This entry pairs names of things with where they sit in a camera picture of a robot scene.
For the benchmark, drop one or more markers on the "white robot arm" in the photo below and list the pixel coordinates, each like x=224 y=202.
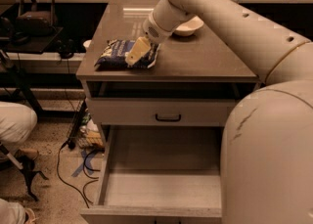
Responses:
x=266 y=162

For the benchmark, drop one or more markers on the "closed upper drawer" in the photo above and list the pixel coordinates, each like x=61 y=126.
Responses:
x=140 y=112

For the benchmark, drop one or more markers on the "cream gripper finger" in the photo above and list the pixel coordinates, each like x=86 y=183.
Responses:
x=140 y=48

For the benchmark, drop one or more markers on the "black side table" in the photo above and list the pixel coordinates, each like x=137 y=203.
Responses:
x=35 y=45

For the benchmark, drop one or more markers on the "blue tape cross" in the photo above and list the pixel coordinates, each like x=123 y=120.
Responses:
x=85 y=165

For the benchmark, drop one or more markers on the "black stool leg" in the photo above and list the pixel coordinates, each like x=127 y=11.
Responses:
x=25 y=166

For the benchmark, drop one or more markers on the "blue chip bag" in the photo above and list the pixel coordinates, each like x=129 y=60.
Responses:
x=114 y=56

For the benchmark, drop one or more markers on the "person's leg in white trousers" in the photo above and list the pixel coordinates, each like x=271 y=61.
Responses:
x=16 y=123

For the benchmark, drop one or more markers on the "wire basket with items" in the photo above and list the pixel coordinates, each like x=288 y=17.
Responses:
x=81 y=132

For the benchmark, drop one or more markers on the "open bottom drawer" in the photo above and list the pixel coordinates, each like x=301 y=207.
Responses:
x=159 y=175

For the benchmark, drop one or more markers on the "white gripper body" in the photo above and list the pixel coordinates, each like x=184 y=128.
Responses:
x=155 y=32

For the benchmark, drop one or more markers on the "grey drawer cabinet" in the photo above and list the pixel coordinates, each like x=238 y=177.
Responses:
x=198 y=67

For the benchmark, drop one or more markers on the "black bag on shelf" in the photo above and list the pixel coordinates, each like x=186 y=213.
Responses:
x=35 y=22

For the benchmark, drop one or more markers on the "person's foot bottom left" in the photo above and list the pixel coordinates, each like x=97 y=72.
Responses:
x=15 y=213

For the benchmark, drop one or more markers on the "black drawer handle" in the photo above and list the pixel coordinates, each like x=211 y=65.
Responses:
x=168 y=118

